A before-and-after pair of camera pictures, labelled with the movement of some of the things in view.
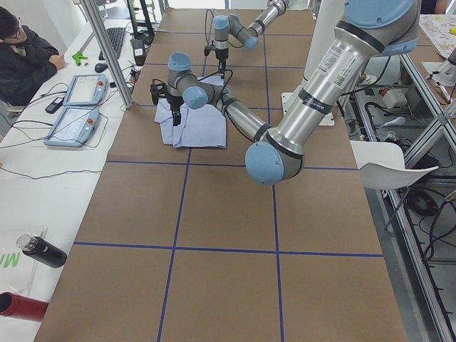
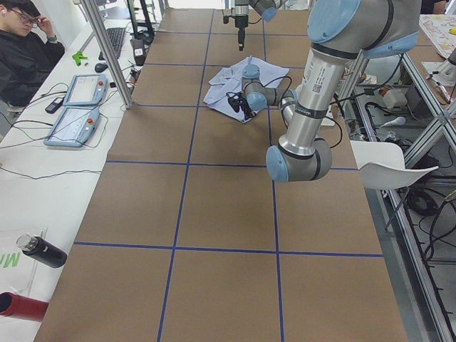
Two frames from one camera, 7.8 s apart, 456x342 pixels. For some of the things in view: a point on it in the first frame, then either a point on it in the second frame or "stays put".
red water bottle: (13, 305) stays put
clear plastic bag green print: (19, 273) stays put
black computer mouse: (100, 67) stays put
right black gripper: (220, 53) to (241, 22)
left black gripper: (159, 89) to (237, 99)
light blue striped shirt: (203, 127) to (229, 80)
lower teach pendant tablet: (73, 127) stays put
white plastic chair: (382, 165) stays put
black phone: (54, 106) stays put
